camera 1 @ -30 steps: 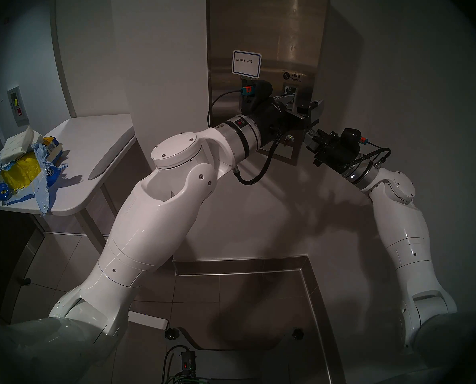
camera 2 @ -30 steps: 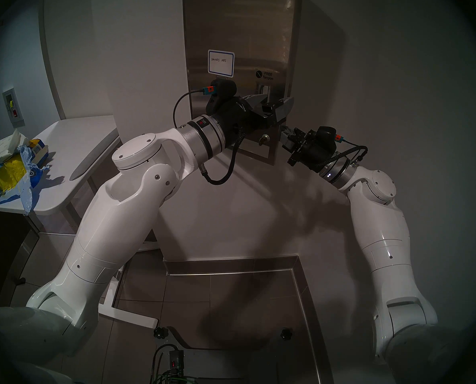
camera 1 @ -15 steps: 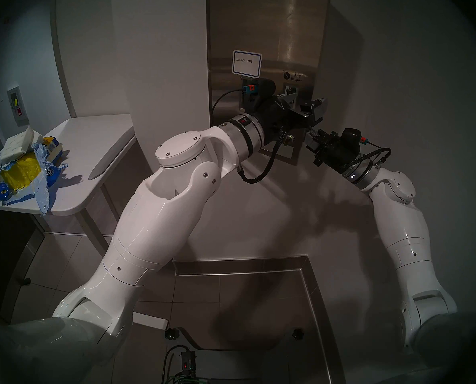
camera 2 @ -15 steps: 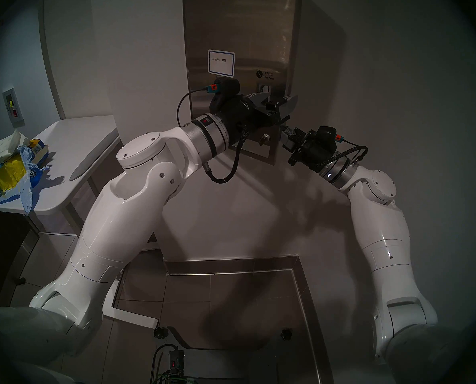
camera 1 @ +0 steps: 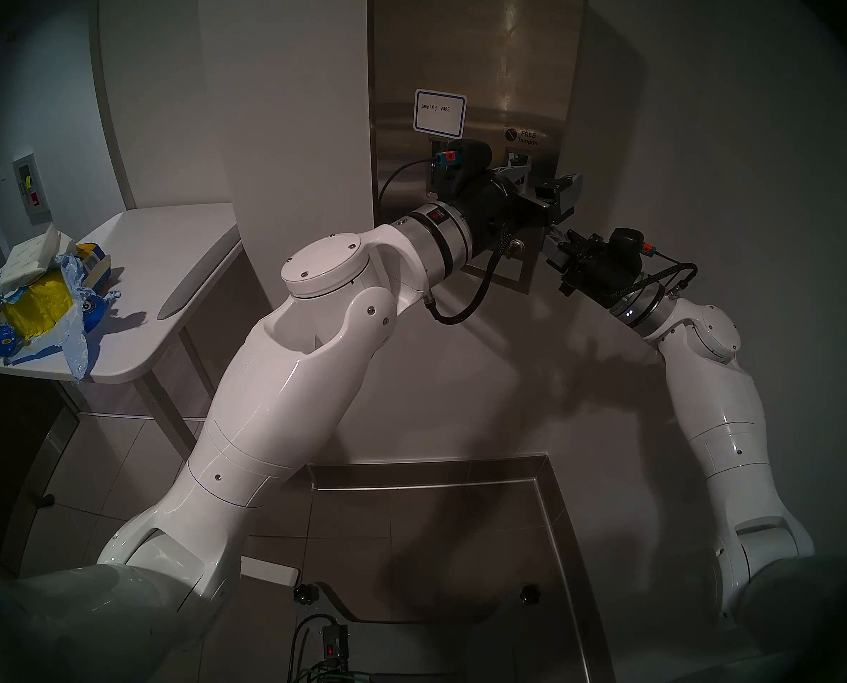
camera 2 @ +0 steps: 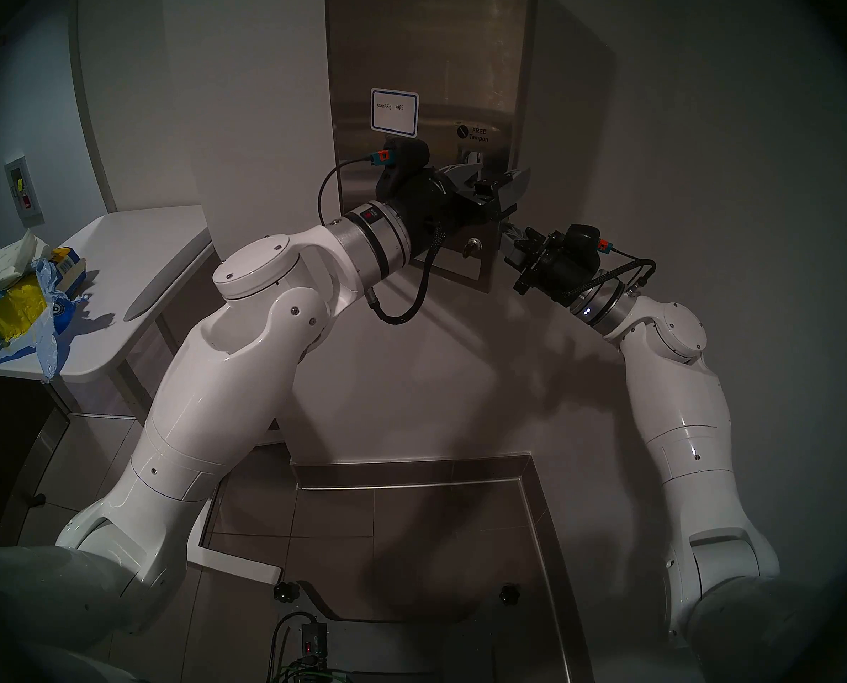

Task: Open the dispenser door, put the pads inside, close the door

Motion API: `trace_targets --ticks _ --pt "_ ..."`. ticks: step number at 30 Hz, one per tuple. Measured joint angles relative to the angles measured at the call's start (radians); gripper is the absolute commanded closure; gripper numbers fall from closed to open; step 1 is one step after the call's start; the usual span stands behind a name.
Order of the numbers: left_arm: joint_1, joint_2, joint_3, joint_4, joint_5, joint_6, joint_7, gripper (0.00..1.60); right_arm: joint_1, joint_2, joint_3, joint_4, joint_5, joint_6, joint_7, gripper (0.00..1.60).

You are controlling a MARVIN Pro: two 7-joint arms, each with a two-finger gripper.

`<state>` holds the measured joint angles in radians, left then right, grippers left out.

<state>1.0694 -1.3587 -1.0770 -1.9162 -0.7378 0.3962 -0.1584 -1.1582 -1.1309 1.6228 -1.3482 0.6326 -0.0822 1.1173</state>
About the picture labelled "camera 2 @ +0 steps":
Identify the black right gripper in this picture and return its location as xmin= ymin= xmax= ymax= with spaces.
xmin=502 ymin=223 xmax=600 ymax=305

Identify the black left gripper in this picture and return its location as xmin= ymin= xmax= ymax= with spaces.
xmin=381 ymin=162 xmax=531 ymax=255

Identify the stainless steel dispenser door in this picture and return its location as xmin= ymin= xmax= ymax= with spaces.
xmin=327 ymin=0 xmax=539 ymax=295

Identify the grey robot base platform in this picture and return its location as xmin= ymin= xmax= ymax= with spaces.
xmin=281 ymin=582 xmax=559 ymax=683

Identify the stainless steel dispenser cabinet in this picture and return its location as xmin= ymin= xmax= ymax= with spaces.
xmin=325 ymin=0 xmax=541 ymax=191

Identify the white label with blue border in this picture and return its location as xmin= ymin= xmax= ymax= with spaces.
xmin=370 ymin=88 xmax=420 ymax=137

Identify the white overbed table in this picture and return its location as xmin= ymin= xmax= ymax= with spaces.
xmin=0 ymin=205 xmax=283 ymax=585

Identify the small yellow blue carton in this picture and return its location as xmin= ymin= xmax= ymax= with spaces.
xmin=48 ymin=248 xmax=88 ymax=298

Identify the black electronics box red light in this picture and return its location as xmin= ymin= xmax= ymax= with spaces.
xmin=299 ymin=621 xmax=328 ymax=665

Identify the torn blue plastic pad package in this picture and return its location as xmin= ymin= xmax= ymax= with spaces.
xmin=0 ymin=258 xmax=90 ymax=383

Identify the white sanitary pad stack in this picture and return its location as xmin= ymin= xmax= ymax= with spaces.
xmin=0 ymin=232 xmax=48 ymax=298

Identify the yellow wrapped pad pack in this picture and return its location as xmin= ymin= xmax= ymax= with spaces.
xmin=0 ymin=275 xmax=48 ymax=341

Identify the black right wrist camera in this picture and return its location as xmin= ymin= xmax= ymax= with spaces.
xmin=566 ymin=223 xmax=618 ymax=261

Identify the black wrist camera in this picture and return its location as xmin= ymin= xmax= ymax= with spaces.
xmin=566 ymin=223 xmax=618 ymax=261
xmin=366 ymin=137 xmax=431 ymax=191

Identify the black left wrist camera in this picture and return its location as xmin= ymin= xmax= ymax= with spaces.
xmin=366 ymin=137 xmax=431 ymax=191

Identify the left arm thick braided cable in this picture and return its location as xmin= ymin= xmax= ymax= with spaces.
xmin=366 ymin=223 xmax=445 ymax=325

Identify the arm thick braided cable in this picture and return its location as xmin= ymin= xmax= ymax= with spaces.
xmin=573 ymin=260 xmax=657 ymax=302
xmin=366 ymin=223 xmax=445 ymax=325

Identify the right arm thick braided cable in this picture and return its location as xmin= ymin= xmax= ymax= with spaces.
xmin=573 ymin=260 xmax=657 ymax=302

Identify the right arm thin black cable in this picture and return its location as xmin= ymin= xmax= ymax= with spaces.
xmin=601 ymin=246 xmax=657 ymax=291

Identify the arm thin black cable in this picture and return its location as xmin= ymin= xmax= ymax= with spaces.
xmin=318 ymin=155 xmax=385 ymax=227
xmin=601 ymin=246 xmax=657 ymax=291

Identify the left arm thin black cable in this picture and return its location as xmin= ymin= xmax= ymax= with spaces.
xmin=318 ymin=155 xmax=385 ymax=227

